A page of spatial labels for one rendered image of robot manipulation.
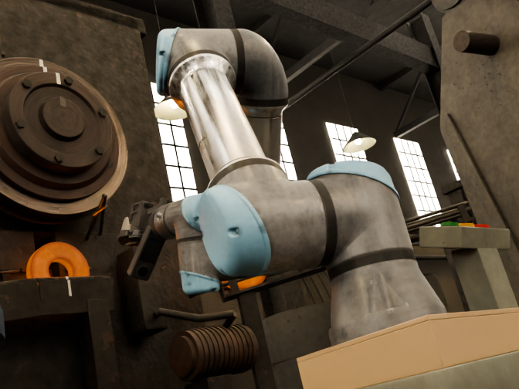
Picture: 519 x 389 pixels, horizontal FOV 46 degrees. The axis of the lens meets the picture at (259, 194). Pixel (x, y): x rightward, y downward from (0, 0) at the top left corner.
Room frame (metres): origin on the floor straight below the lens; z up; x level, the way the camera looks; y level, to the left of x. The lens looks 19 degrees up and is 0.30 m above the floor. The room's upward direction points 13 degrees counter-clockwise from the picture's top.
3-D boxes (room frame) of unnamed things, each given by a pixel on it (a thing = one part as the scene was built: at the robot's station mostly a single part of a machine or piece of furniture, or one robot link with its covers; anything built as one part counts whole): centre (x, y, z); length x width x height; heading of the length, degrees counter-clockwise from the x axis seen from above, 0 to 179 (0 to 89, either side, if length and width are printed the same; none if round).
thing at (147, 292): (1.66, 0.38, 0.68); 0.11 x 0.08 x 0.24; 46
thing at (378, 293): (0.80, -0.12, 0.40); 0.15 x 0.15 x 0.10
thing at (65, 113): (1.41, 0.46, 1.11); 0.28 x 0.06 x 0.28; 136
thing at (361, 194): (0.80, -0.12, 0.52); 0.13 x 0.12 x 0.14; 110
